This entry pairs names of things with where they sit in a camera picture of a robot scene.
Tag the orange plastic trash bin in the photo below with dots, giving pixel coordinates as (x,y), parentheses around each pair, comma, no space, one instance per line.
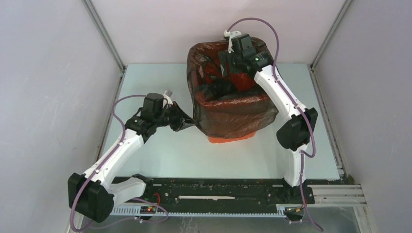
(217,140)

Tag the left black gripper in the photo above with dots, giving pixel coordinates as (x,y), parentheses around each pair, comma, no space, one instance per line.
(181,122)

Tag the left aluminium frame post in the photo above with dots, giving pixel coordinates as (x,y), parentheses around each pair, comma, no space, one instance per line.
(99,24)

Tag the white slotted cable duct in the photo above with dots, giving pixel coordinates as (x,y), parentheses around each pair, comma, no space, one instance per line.
(142,210)

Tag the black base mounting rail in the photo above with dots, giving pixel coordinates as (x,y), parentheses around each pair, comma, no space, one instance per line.
(225,195)

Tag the aluminium frame post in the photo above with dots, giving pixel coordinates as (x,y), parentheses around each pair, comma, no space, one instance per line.
(331,32)
(99,24)

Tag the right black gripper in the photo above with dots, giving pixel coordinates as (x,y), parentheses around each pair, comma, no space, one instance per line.
(225,57)

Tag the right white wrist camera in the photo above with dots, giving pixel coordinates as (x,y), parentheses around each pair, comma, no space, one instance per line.
(231,35)

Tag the black plastic trash bag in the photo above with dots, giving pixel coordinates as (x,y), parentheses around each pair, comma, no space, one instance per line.
(225,107)

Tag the right aluminium frame post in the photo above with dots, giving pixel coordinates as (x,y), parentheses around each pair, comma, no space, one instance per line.
(331,32)

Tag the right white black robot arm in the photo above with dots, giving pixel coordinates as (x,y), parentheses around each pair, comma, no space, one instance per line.
(244,56)

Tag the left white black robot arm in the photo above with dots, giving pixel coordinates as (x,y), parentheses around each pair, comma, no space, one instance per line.
(93,193)

